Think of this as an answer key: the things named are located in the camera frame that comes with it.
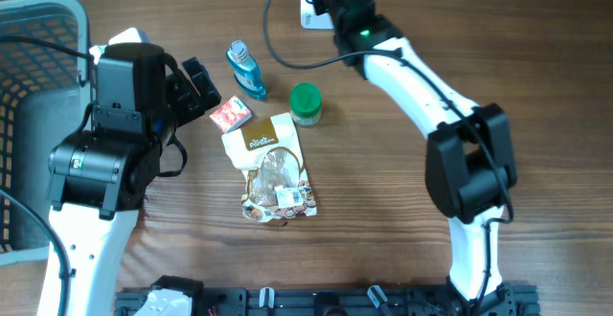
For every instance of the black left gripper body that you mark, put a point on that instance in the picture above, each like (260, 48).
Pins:
(183, 103)

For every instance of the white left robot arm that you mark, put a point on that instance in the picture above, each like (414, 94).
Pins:
(100, 172)

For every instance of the beige nut snack pouch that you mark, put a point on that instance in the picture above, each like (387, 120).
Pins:
(269, 155)

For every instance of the green lid jar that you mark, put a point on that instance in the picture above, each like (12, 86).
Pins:
(305, 103)

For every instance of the blue mouthwash bottle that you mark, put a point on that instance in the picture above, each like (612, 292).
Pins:
(247, 72)

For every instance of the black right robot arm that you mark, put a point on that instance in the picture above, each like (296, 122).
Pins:
(469, 166)

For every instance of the white barcode scanner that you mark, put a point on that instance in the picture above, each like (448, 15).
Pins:
(312, 21)

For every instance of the dark grey plastic basket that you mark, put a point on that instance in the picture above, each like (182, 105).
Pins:
(44, 90)

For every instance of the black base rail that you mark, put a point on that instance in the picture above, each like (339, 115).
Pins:
(506, 300)

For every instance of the red tissue pack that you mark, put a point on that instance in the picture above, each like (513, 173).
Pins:
(231, 115)

